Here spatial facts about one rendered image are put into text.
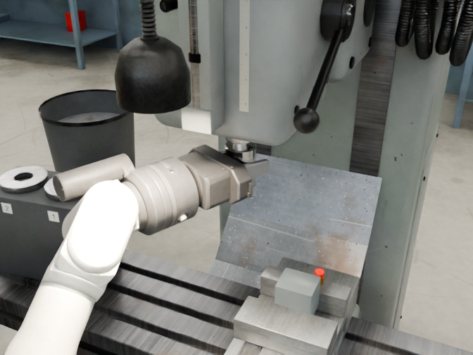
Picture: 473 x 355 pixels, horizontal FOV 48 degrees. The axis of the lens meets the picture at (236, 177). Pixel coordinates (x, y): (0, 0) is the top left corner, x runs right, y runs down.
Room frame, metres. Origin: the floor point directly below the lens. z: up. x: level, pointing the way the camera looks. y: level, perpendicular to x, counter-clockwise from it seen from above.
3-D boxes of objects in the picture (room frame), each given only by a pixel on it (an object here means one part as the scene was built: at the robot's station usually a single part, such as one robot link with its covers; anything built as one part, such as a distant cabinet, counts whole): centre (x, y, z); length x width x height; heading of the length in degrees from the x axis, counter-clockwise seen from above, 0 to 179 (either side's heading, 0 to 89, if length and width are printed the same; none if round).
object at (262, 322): (0.61, -0.08, 1.00); 0.15 x 0.06 x 0.04; 66
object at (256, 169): (0.68, -0.03, 1.24); 0.06 x 0.02 x 0.03; 130
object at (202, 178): (0.64, 0.06, 1.23); 0.13 x 0.12 x 0.10; 40
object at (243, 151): (0.70, -0.01, 1.26); 0.05 x 0.05 x 0.01
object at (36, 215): (0.89, 0.36, 1.01); 0.22 x 0.12 x 0.20; 73
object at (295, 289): (0.66, -0.10, 1.02); 0.06 x 0.05 x 0.06; 66
